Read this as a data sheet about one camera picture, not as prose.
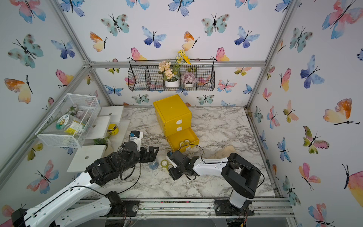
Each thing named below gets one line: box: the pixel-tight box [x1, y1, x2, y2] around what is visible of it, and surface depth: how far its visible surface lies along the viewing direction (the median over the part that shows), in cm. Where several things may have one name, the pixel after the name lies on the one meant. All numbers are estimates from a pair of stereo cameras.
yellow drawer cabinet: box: [153, 94, 200, 153], surface depth 93 cm
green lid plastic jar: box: [55, 113, 87, 136], surface depth 66 cm
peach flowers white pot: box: [158, 60, 180, 88], surface depth 84 cm
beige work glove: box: [207, 145, 236, 159], surface depth 96 cm
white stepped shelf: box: [66, 105, 131, 173], surface depth 82 cm
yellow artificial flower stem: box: [174, 49, 191, 72], surface depth 86 cm
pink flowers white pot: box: [181, 71, 197, 88], surface depth 90 cm
